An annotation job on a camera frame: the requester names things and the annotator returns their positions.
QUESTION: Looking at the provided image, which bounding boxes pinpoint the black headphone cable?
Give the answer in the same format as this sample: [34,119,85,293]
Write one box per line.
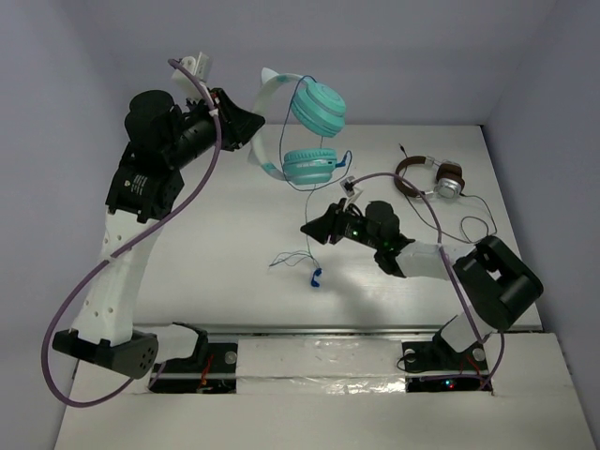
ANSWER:
[397,142,499,246]

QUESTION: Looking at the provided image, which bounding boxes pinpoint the blue headphone cable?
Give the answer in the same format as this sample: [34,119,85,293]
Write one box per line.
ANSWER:
[267,74,353,288]

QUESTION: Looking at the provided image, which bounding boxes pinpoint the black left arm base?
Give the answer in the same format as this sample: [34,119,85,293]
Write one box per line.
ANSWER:
[149,342,238,395]

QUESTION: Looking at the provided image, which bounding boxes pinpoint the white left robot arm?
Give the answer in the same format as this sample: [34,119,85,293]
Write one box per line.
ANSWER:
[52,88,265,380]

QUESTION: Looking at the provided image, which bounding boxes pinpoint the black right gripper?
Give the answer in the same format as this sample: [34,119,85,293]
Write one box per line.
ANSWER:
[301,198,383,250]

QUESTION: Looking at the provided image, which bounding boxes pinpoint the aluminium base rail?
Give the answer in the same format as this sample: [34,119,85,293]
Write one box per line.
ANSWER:
[135,321,545,338]

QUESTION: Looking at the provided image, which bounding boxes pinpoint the brown silver headphones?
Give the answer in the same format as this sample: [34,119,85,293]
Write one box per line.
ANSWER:
[395,156,465,200]

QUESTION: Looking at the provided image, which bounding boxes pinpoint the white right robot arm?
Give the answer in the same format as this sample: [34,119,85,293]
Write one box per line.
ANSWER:
[300,200,544,368]

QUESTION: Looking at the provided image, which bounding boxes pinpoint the teal cat-ear headphones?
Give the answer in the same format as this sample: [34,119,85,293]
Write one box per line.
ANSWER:
[250,67,347,186]

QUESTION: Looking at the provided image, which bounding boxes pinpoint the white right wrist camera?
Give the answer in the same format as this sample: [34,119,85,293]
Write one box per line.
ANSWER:
[339,176,363,210]

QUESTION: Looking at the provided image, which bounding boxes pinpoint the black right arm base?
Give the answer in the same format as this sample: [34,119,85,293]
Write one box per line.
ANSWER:
[396,316,498,392]

